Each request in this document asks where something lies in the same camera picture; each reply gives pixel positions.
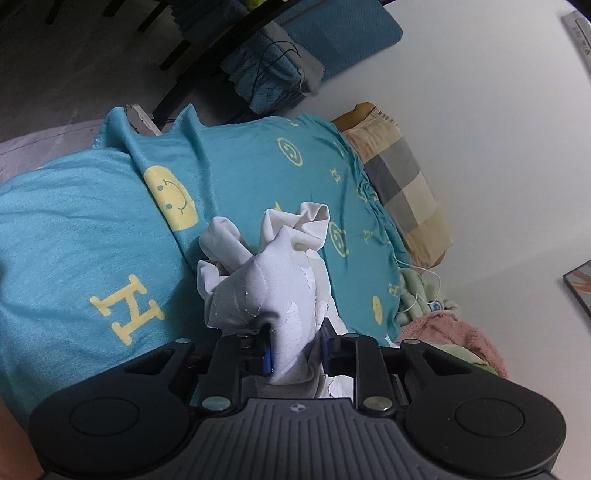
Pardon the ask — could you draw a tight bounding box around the black cable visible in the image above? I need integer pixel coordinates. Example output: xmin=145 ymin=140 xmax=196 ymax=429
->
xmin=252 ymin=41 xmax=303 ymax=100

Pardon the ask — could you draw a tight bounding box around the grey cloth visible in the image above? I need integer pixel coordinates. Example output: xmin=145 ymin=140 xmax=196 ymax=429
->
xmin=263 ymin=23 xmax=324 ymax=95

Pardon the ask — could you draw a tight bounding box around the white cord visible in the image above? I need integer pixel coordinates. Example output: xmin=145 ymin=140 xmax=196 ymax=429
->
xmin=396 ymin=264 xmax=445 ymax=324

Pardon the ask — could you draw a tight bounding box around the black framed picture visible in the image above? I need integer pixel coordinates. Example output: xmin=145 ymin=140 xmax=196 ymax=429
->
xmin=563 ymin=260 xmax=591 ymax=320

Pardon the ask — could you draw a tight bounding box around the pink fluffy cloth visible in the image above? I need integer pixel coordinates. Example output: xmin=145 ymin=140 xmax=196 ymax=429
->
xmin=399 ymin=311 xmax=509 ymax=379

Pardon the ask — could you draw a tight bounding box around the white table with black legs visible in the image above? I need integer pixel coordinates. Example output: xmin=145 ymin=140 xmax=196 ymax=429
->
xmin=152 ymin=0 xmax=296 ymax=123

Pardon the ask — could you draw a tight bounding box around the pale green cloth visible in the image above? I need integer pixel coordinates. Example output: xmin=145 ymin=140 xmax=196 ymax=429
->
xmin=398 ymin=267 xmax=497 ymax=376

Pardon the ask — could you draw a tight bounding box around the pale bed sheet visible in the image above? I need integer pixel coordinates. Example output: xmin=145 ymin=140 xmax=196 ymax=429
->
xmin=0 ymin=121 xmax=103 ymax=184

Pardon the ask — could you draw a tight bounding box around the white wall fixture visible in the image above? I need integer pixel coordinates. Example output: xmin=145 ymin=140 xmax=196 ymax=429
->
xmin=561 ymin=11 xmax=591 ymax=72

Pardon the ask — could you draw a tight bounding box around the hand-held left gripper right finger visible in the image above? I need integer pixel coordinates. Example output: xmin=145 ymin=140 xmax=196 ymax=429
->
xmin=320 ymin=318 xmax=472 ymax=414

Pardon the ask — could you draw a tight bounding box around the plaid pillow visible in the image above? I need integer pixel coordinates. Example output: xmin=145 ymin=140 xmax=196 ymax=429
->
xmin=332 ymin=102 xmax=453 ymax=268

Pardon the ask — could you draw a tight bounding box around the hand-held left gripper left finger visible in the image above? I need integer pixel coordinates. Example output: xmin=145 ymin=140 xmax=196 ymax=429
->
xmin=124 ymin=330 xmax=274 ymax=414

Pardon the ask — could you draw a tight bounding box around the white garment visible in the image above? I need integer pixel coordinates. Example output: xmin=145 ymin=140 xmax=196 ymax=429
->
xmin=196 ymin=202 xmax=352 ymax=400

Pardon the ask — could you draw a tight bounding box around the teal blanket with yellow print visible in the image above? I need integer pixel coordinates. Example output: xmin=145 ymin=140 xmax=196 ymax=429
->
xmin=0 ymin=104 xmax=411 ymax=416

